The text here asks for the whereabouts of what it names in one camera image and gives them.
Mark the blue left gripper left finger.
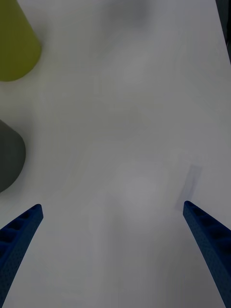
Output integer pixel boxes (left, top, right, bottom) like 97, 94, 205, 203
0, 204, 44, 308

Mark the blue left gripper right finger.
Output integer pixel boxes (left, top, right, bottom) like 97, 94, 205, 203
182, 200, 231, 308

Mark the yellow-green plastic waste bin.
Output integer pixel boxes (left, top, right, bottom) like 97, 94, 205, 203
0, 0, 42, 82

